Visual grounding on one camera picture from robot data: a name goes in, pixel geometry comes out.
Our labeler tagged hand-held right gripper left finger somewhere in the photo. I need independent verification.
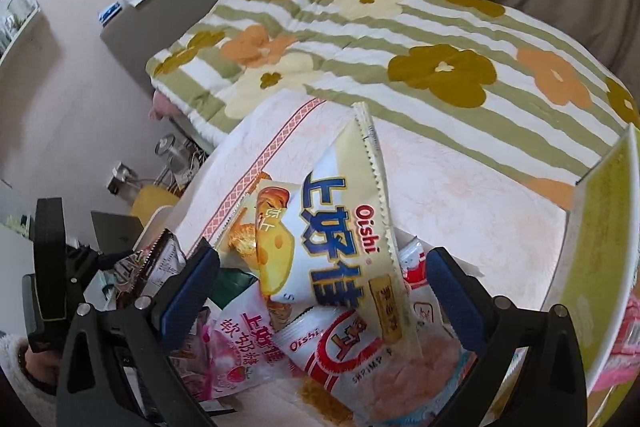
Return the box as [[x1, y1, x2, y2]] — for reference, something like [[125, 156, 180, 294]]
[[56, 237, 223, 427]]

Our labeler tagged white pink patterned towel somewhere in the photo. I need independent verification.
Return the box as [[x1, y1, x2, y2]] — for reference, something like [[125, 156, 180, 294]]
[[170, 89, 576, 427]]

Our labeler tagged red white cracker bag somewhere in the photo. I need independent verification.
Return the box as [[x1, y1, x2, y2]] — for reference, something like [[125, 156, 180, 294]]
[[275, 302, 481, 427]]

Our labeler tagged yellow stool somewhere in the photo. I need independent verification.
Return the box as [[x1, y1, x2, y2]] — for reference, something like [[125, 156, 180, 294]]
[[129, 187, 176, 228]]

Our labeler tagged grey laptop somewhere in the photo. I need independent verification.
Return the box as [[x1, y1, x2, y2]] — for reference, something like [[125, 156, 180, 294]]
[[91, 211, 146, 255]]

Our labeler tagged red white snack packet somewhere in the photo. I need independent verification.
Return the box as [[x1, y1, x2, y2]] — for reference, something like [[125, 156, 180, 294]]
[[397, 237, 451, 333]]

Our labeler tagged blue white small pack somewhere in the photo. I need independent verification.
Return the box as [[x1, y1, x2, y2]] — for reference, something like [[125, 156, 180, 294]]
[[98, 2, 123, 25]]

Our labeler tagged white power plug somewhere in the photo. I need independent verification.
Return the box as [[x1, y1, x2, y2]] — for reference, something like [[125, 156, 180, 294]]
[[106, 162, 138, 195]]

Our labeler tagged metal stand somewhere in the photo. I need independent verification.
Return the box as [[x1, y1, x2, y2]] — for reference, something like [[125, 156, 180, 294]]
[[154, 133, 206, 188]]

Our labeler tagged brown snack packet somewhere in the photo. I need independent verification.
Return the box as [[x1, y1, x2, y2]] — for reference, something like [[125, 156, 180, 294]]
[[112, 229, 188, 303]]

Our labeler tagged green cardboard box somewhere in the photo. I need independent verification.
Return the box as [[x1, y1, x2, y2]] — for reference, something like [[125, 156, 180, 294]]
[[542, 124, 640, 427]]

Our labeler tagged pink candy bag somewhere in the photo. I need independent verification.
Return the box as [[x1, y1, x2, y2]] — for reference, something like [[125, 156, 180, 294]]
[[197, 292, 301, 403]]

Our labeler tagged small yellow pastry snack bag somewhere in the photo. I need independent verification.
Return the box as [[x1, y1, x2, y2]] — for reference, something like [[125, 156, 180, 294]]
[[215, 171, 296, 280]]

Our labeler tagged pink pillow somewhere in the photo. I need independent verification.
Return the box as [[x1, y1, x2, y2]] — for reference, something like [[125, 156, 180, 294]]
[[149, 89, 173, 120]]

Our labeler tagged grey brown headboard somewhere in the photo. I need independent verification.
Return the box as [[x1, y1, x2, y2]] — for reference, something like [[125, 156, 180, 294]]
[[100, 0, 286, 98]]

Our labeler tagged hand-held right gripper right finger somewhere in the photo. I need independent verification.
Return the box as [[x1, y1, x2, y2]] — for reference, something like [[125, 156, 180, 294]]
[[425, 247, 588, 427]]

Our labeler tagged white wall shelf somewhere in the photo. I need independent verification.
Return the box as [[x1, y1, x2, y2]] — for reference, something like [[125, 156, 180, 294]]
[[0, 0, 41, 62]]

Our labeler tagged large yellow white snack bag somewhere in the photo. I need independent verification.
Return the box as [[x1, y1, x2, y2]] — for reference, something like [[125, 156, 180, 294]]
[[255, 102, 423, 358]]

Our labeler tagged dark green snack packet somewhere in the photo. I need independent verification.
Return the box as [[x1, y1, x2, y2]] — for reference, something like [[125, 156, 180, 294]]
[[220, 264, 261, 303]]

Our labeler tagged green striped floral blanket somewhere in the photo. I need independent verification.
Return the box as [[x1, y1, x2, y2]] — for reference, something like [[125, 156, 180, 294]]
[[145, 0, 640, 212]]

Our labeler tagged person's left forearm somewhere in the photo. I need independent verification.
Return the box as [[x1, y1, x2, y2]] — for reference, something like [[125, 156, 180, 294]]
[[0, 334, 58, 427]]

